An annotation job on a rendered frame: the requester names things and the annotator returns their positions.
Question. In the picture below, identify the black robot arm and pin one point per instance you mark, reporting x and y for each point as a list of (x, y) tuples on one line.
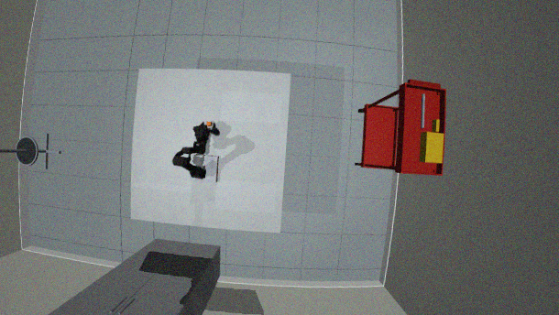
[(184, 162)]

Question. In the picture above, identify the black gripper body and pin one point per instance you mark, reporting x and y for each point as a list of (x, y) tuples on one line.
[(214, 131)]

